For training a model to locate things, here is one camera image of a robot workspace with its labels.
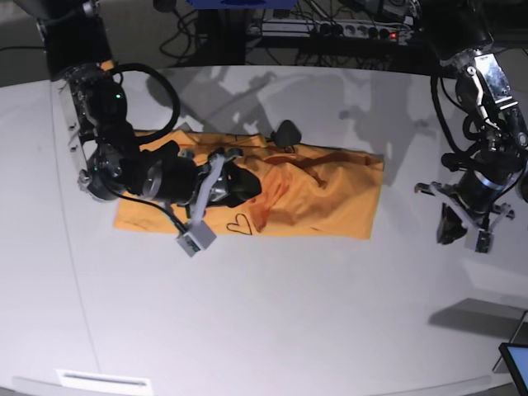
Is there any tablet on stand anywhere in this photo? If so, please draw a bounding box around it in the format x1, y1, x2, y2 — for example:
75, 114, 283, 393
493, 310, 527, 396

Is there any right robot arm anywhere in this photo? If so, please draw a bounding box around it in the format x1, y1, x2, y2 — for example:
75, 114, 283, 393
17, 1, 262, 209

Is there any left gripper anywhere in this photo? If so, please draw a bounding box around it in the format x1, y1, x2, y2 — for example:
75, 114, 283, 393
436, 167, 516, 245

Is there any orange T-shirt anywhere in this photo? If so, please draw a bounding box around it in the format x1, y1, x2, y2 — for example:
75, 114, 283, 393
113, 128, 385, 240

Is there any white power strip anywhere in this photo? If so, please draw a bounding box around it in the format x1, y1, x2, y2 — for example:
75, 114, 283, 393
247, 19, 413, 44

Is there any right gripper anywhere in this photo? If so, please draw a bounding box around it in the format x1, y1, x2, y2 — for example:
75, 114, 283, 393
142, 148, 262, 208

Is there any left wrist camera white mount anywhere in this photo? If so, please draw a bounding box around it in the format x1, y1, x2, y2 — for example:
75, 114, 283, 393
414, 181, 516, 254

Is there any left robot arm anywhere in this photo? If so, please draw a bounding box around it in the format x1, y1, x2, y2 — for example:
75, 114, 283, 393
409, 1, 527, 253

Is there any black triangular object on table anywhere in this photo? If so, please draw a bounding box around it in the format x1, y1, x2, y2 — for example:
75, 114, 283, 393
271, 120, 302, 148

